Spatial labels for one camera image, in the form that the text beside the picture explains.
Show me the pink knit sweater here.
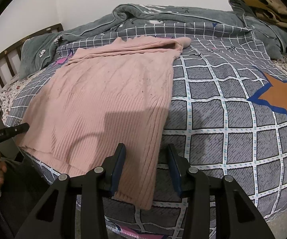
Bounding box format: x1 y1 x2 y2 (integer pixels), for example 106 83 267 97
15 36 191 210

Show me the floral bed sheet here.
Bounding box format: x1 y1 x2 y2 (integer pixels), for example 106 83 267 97
0 69 45 126

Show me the dark wooden bed headboard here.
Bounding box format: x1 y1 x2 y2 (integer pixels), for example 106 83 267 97
0 23 63 92

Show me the grey-green fleece blanket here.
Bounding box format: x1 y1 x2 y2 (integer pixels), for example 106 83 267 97
19 0 287 80

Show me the grey checked star duvet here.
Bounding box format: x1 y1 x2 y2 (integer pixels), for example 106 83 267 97
2 21 287 239

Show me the brown leopard print cloth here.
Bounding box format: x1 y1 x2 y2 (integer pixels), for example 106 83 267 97
242 0 287 29

